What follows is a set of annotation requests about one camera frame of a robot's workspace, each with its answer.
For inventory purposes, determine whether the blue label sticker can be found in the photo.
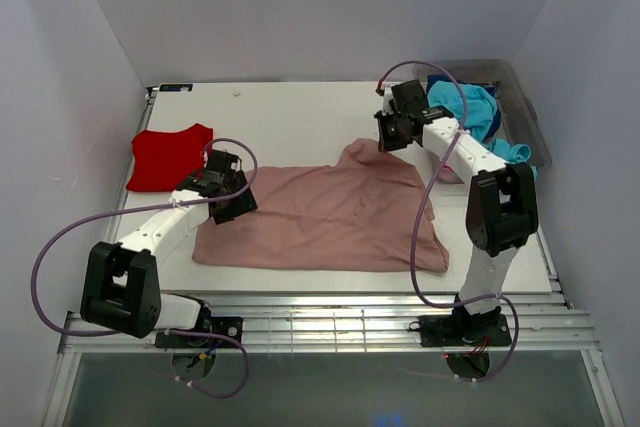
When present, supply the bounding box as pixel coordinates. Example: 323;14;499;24
158;83;193;93

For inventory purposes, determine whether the folded red t-shirt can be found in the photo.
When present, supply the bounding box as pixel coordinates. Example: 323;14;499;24
126;123;214;193

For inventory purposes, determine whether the aluminium extrusion frame rail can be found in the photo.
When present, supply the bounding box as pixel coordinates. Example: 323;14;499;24
58;291;600;354

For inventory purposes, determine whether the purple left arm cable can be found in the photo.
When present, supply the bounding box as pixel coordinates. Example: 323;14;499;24
31;138;259;398

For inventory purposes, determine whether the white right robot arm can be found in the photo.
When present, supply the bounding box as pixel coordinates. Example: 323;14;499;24
374;80;539;347

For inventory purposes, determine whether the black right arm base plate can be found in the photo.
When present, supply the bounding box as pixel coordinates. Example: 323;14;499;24
408;315;512;347

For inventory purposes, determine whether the turquoise t-shirt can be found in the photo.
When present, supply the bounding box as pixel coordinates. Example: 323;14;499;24
425;75;532;164

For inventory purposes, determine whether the clear plastic bin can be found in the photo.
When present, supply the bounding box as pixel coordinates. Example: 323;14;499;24
413;59;551;173

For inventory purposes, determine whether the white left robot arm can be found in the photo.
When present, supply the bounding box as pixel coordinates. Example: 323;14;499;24
80;150;257;347

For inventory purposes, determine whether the light pink t-shirt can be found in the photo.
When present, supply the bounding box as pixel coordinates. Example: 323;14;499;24
437;165;463;184

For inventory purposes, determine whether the dusty pink t-shirt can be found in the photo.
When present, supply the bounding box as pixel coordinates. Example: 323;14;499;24
192;138;449;273

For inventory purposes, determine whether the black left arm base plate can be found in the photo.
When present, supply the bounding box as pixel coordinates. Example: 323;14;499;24
154;316;244;350

